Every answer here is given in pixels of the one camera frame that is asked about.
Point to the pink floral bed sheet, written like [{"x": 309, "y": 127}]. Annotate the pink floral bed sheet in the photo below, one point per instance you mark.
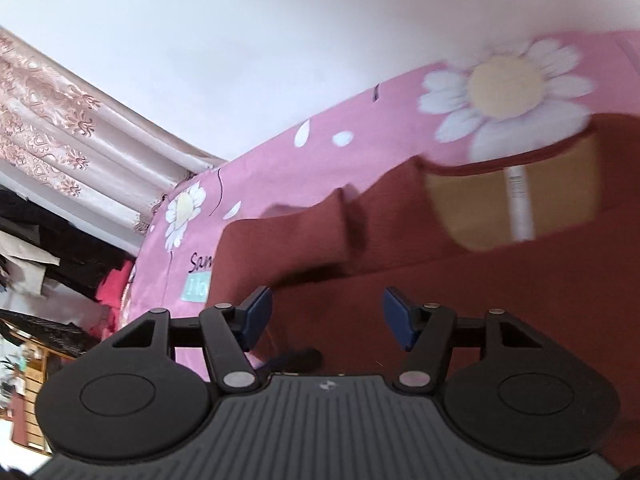
[{"x": 507, "y": 102}]

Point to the dark red knit sweater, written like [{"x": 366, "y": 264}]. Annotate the dark red knit sweater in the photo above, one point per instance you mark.
[{"x": 551, "y": 236}]

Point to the dark clutter beside bed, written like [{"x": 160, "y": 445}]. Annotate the dark clutter beside bed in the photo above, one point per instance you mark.
[{"x": 61, "y": 294}]

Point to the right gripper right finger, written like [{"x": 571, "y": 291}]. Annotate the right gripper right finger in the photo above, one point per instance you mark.
[{"x": 424, "y": 332}]

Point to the beige patterned curtain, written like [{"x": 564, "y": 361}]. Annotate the beige patterned curtain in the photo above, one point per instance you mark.
[{"x": 74, "y": 150}]

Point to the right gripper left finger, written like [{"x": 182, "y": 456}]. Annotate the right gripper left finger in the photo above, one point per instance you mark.
[{"x": 229, "y": 333}]

